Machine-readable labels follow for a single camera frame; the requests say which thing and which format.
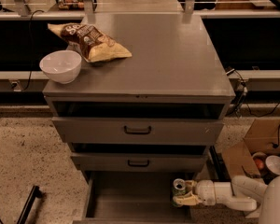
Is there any green soda can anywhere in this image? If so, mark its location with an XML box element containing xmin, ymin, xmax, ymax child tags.
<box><xmin>172</xmin><ymin>178</ymin><xmax>187</xmax><ymax>207</ymax></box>

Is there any middle grey drawer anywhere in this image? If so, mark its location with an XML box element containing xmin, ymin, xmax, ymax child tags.
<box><xmin>71</xmin><ymin>153</ymin><xmax>206</xmax><ymax>173</ymax></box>

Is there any white cup in box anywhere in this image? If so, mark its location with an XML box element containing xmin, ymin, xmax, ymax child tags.
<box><xmin>265</xmin><ymin>155</ymin><xmax>280</xmax><ymax>175</ymax></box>

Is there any brown yellow chip bag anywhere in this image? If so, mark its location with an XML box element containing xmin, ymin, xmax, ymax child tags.
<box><xmin>48</xmin><ymin>23</ymin><xmax>132</xmax><ymax>63</ymax></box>

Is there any black floor stand right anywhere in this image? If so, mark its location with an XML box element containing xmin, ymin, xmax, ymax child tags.
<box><xmin>209</xmin><ymin>146</ymin><xmax>230</xmax><ymax>181</ymax></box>

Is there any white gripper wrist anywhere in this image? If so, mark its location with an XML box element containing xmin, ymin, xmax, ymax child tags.
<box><xmin>173</xmin><ymin>180</ymin><xmax>216</xmax><ymax>206</ymax></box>

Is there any white bowl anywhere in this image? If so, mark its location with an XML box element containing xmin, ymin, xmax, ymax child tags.
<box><xmin>39</xmin><ymin>50</ymin><xmax>82</xmax><ymax>84</ymax></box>

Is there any grey metal drawer cabinet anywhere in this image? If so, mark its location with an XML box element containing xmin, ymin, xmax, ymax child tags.
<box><xmin>42</xmin><ymin>13</ymin><xmax>236</xmax><ymax>224</ymax></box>

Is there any wall power outlet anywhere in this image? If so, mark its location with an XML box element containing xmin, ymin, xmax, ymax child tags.
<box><xmin>9</xmin><ymin>80</ymin><xmax>22</xmax><ymax>91</ymax></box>

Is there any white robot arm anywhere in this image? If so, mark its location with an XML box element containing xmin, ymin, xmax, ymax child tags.
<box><xmin>173</xmin><ymin>175</ymin><xmax>280</xmax><ymax>224</ymax></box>

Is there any top grey drawer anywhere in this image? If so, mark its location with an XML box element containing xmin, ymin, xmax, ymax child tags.
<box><xmin>52</xmin><ymin>117</ymin><xmax>223</xmax><ymax>146</ymax></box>

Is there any cardboard box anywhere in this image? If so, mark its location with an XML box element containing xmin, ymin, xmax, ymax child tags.
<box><xmin>222</xmin><ymin>119</ymin><xmax>280</xmax><ymax>178</ymax></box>

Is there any bottom grey open drawer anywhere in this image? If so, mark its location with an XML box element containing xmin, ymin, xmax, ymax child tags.
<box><xmin>73</xmin><ymin>172</ymin><xmax>194</xmax><ymax>224</ymax></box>

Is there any black bar on floor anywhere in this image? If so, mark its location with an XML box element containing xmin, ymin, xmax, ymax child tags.
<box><xmin>17</xmin><ymin>186</ymin><xmax>42</xmax><ymax>224</ymax></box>

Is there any black hanging cable left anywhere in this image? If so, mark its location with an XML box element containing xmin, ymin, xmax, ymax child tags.
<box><xmin>22</xmin><ymin>9</ymin><xmax>45</xmax><ymax>91</ymax></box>

